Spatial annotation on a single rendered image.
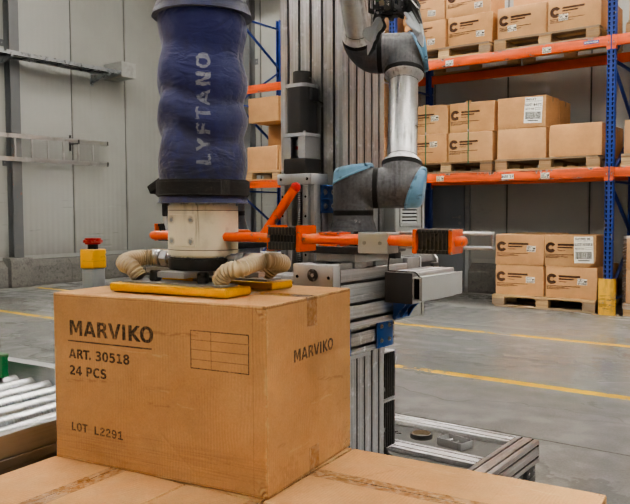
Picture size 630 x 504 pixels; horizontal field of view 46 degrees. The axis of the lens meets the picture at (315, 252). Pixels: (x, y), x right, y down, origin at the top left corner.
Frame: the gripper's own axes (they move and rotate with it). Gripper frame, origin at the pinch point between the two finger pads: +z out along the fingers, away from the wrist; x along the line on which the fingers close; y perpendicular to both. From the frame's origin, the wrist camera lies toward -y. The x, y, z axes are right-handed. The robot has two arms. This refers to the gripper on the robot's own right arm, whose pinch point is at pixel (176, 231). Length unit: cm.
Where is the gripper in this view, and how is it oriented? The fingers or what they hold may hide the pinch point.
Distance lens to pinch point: 220.8
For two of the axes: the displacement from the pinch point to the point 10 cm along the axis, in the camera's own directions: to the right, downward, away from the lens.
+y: 8.8, 0.2, -4.7
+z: 0.1, 10.0, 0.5
